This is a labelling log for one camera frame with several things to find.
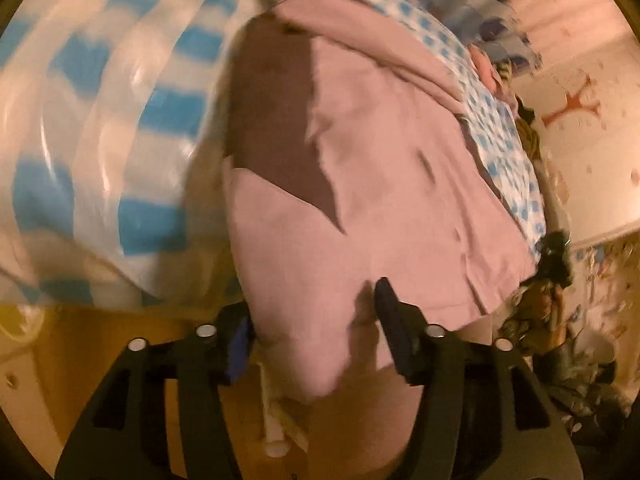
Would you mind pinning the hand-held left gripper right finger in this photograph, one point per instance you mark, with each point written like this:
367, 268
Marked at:
390, 310

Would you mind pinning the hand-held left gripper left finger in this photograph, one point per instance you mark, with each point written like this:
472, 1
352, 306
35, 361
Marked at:
240, 350

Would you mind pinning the pink and grey jacket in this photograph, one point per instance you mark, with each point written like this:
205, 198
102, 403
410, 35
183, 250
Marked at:
380, 160

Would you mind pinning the olive cloth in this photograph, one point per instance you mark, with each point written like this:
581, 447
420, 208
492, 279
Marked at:
530, 135

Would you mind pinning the pink cloth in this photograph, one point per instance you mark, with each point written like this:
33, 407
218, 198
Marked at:
484, 67

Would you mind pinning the whale print curtain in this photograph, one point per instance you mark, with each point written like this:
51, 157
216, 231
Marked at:
480, 15

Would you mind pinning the blue checkered bed sheet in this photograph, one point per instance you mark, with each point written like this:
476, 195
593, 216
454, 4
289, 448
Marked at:
125, 110

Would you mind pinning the white bed frame rail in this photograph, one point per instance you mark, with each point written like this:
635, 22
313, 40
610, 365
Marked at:
277, 420

